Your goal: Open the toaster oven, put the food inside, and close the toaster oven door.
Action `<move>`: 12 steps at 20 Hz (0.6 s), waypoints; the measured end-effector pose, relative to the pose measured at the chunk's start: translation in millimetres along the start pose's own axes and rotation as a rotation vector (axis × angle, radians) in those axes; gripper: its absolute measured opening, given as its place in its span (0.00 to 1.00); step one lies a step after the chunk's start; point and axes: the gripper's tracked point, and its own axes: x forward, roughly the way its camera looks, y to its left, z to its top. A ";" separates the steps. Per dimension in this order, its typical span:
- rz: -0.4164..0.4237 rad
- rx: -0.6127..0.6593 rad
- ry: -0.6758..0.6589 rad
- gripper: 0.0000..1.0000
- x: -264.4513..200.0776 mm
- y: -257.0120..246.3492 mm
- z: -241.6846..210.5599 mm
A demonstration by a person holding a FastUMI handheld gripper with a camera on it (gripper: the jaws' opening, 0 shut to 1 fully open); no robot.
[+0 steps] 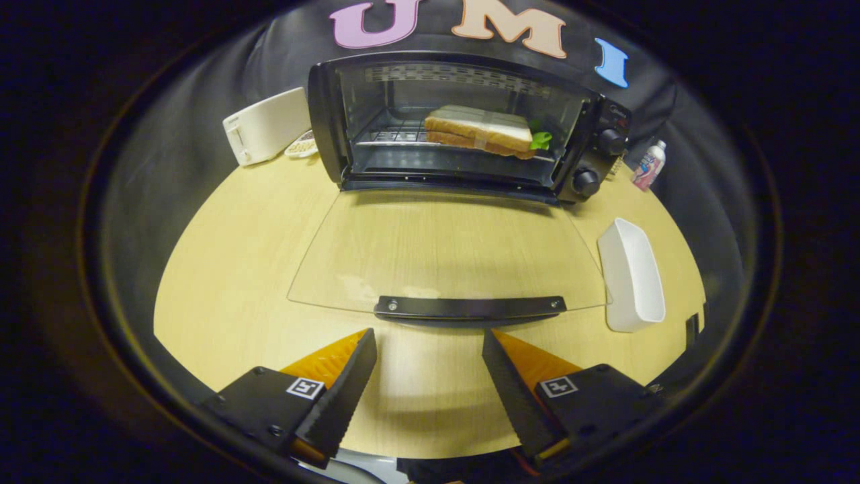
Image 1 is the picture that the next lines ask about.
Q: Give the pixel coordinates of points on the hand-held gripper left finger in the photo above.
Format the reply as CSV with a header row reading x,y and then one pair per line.
x,y
342,396

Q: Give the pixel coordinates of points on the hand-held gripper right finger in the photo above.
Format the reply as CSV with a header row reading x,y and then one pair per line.
x,y
512,396

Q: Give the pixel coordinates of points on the black toaster oven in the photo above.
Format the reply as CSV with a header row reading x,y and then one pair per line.
x,y
598,165

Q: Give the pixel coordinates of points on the white bread lettuce sandwich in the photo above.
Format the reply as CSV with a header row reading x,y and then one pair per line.
x,y
484,128

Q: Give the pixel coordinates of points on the white pop-up toaster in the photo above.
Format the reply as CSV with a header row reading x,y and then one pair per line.
x,y
269,124

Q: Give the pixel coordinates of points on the white rectangular dish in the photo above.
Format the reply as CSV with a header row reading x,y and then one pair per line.
x,y
631,275

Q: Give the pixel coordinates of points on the small patterned saucer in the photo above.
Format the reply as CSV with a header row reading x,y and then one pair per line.
x,y
302,144

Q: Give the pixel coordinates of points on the white pink-label bottle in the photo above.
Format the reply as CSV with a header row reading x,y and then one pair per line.
x,y
649,167

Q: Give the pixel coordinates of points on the black backdrop cloth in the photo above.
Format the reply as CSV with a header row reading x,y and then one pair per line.
x,y
295,40

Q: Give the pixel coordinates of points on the black table edge bracket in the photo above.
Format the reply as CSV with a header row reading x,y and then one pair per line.
x,y
692,329

